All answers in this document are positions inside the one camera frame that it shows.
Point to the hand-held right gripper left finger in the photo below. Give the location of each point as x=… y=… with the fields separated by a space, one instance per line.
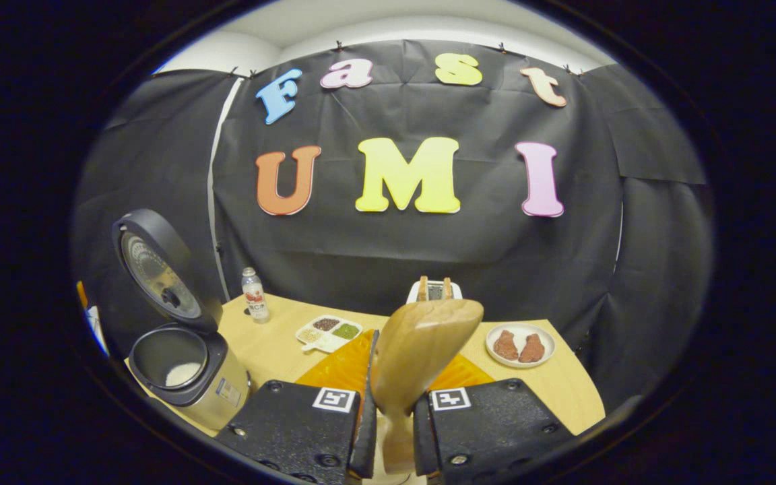
x=366 y=444

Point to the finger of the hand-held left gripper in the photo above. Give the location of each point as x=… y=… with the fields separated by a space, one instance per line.
x=82 y=295

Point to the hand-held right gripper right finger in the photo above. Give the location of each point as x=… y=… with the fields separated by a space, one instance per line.
x=423 y=438

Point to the wooden spoon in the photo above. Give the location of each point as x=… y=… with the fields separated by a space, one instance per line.
x=415 y=350

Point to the heap of white rice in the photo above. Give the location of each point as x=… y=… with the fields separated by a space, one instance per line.
x=182 y=374

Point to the black rice cooker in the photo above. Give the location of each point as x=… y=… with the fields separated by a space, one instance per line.
x=192 y=397

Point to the computer monitor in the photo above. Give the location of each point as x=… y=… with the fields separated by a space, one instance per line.
x=98 y=330

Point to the white divided grain tray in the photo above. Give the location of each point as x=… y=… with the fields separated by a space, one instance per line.
x=327 y=332

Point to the brown meat piece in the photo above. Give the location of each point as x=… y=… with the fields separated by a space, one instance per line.
x=505 y=345
x=531 y=349

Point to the white round plate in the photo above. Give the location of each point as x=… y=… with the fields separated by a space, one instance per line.
x=521 y=329

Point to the white toaster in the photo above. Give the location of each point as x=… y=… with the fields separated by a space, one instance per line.
x=435 y=291

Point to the toast slice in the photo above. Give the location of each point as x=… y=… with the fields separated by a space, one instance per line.
x=422 y=288
x=448 y=288

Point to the small clear plastic bottle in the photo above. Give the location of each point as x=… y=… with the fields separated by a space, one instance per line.
x=255 y=300

